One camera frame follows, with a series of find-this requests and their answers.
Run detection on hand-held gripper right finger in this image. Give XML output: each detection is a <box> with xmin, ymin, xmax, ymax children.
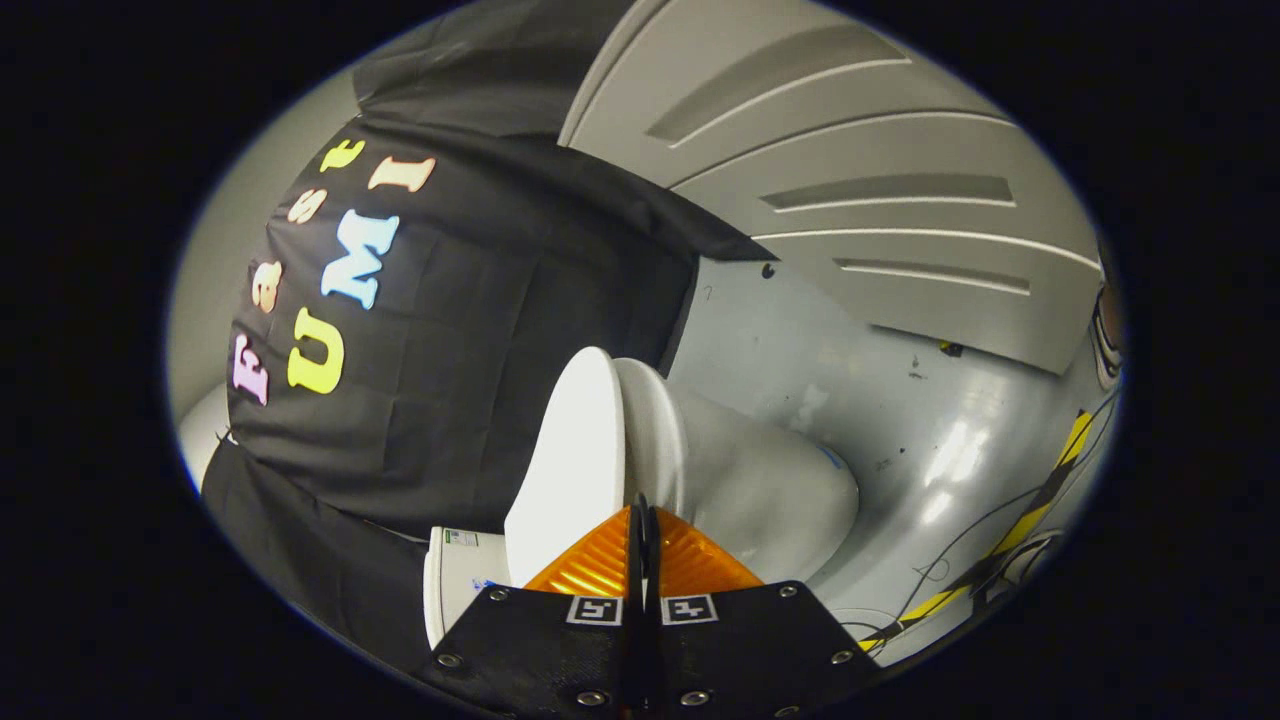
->
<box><xmin>644</xmin><ymin>503</ymin><xmax>884</xmax><ymax>720</ymax></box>

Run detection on light grey drawer cabinet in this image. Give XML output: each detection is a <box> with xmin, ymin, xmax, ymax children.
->
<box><xmin>557</xmin><ymin>0</ymin><xmax>1107</xmax><ymax>377</ymax></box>

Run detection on yellow black floor tape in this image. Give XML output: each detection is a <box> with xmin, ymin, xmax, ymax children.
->
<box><xmin>858</xmin><ymin>409</ymin><xmax>1097</xmax><ymax>653</ymax></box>

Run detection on white toilet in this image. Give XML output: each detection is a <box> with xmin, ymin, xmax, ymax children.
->
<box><xmin>423</xmin><ymin>358</ymin><xmax>861</xmax><ymax>651</ymax></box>

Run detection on black backdrop cloth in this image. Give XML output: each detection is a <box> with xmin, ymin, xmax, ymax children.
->
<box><xmin>200</xmin><ymin>0</ymin><xmax>776</xmax><ymax>671</ymax></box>

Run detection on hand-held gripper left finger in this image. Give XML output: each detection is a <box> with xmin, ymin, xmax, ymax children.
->
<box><xmin>413</xmin><ymin>493</ymin><xmax>647</xmax><ymax>720</ymax></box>

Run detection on dark round object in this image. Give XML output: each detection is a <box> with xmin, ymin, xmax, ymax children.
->
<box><xmin>1090</xmin><ymin>283</ymin><xmax>1127</xmax><ymax>391</ymax></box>

